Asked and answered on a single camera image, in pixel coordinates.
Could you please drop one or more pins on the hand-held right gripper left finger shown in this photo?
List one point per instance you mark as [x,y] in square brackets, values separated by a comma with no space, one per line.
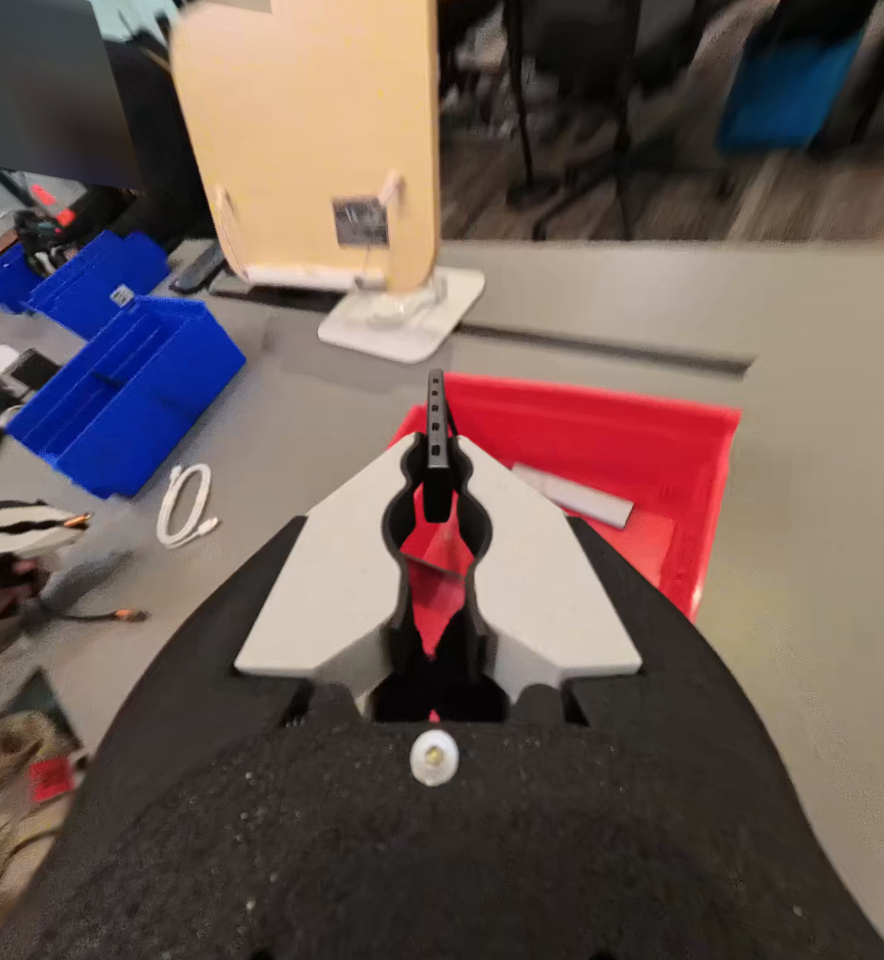
[322,600]

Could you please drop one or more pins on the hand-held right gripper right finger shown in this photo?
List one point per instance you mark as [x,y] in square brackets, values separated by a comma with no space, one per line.
[554,600]

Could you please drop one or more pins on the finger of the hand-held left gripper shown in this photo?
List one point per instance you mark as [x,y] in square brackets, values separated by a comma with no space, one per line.
[29,516]
[22,544]

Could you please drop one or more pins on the large blue plastic bin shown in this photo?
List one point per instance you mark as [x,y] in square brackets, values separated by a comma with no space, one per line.
[134,397]

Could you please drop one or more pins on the red plastic bin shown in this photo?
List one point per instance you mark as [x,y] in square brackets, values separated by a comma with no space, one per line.
[599,442]

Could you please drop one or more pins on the black USB hub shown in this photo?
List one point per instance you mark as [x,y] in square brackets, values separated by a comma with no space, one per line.
[437,450]

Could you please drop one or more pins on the grey desk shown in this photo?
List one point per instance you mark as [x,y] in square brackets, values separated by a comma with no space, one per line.
[786,487]

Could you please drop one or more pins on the grey metal bar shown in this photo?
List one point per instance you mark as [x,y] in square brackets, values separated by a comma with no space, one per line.
[573,496]

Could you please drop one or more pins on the black smartphone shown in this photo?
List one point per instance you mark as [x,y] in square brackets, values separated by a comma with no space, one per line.
[35,369]

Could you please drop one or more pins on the medium blue plastic bin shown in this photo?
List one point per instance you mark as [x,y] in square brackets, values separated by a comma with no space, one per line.
[89,285]

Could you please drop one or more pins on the white stand base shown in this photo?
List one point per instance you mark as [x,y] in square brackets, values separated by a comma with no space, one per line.
[404,322]

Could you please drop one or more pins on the black remote control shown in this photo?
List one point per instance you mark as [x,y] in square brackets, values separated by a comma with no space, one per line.
[198,268]

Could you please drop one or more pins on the dark computer monitor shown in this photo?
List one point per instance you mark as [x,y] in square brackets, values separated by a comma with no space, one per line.
[37,82]

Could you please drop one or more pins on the black tripod stand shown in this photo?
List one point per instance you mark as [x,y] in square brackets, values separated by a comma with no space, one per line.
[599,150]

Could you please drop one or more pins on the cardboard panel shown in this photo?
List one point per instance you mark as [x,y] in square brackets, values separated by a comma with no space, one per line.
[299,135]

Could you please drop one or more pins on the blue storage crate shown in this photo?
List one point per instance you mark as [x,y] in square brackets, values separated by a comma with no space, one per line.
[786,90]

